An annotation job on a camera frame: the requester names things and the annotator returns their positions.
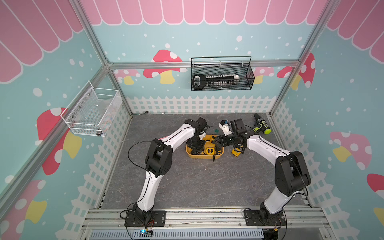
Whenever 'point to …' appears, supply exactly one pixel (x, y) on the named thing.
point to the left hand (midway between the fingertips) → (197, 151)
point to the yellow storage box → (208, 139)
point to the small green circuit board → (144, 233)
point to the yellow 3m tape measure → (210, 150)
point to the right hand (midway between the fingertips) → (219, 140)
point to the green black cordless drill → (262, 125)
